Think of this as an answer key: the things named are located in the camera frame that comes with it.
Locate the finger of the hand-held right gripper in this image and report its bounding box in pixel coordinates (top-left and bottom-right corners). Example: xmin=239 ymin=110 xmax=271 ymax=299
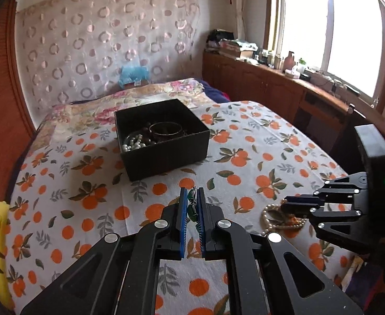
xmin=280 ymin=203 xmax=364 ymax=237
xmin=284 ymin=172 xmax=372 ymax=211

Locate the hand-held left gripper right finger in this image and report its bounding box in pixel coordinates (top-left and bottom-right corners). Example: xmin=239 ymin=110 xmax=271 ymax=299
xmin=197 ymin=187 xmax=365 ymax=315

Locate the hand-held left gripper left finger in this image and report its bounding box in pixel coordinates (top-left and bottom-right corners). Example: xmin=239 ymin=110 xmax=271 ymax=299
xmin=20 ymin=187 xmax=188 ymax=315

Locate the green bead bracelet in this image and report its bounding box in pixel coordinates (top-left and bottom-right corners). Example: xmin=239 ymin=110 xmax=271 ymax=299
xmin=187 ymin=187 xmax=201 ymax=234

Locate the cream pearl bracelet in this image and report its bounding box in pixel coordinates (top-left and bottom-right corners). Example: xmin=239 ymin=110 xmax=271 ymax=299
xmin=261 ymin=203 xmax=306 ymax=237

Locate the black cardboard box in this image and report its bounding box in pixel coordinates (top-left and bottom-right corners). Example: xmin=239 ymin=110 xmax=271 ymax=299
xmin=114 ymin=98 xmax=211 ymax=182

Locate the pale green jade bangle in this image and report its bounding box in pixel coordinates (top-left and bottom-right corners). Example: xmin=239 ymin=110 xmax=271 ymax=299
xmin=148 ymin=122 xmax=184 ymax=138

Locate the brown wooden bead bracelet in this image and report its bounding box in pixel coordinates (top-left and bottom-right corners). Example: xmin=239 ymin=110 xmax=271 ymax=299
xmin=136 ymin=122 xmax=162 ymax=145

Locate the orange-print bed sheet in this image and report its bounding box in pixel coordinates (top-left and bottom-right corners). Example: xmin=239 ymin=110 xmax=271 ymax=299
xmin=2 ymin=100 xmax=360 ymax=315

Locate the brown wooden cabinet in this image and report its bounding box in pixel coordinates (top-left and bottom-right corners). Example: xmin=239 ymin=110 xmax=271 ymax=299
xmin=202 ymin=50 xmax=385 ymax=160

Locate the dark blue blanket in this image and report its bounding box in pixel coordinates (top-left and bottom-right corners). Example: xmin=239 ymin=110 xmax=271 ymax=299
xmin=199 ymin=79 xmax=232 ymax=103

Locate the pink bottle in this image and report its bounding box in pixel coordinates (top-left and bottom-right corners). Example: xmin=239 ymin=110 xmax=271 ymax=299
xmin=284 ymin=51 xmax=297 ymax=73

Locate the floral quilt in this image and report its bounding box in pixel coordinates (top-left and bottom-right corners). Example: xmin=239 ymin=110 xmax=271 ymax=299
xmin=37 ymin=78 xmax=209 ymax=138

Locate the row of small bottles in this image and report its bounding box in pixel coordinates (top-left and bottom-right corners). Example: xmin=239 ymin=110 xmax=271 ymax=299
xmin=257 ymin=49 xmax=285 ymax=71

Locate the blue plastic bag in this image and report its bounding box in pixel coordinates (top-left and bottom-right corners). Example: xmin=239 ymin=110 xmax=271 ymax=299
xmin=118 ymin=66 xmax=151 ymax=87

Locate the window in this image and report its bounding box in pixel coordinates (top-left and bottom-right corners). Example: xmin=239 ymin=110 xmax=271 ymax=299
xmin=264 ymin=0 xmax=385 ymax=106

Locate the pile of clothes and books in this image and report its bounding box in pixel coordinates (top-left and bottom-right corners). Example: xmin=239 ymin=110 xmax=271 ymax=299
xmin=206 ymin=29 xmax=260 ymax=60

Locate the patterned window curtain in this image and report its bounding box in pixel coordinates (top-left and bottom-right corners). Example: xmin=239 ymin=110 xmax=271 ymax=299
xmin=221 ymin=0 xmax=249 ymax=38

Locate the brown wooden wardrobe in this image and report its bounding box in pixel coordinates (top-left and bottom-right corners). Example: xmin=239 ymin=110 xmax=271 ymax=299
xmin=0 ymin=0 xmax=37 ymax=206

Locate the circle-patterned wall cloth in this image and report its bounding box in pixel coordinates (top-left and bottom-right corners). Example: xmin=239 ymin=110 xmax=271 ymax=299
xmin=15 ymin=0 xmax=202 ymax=114

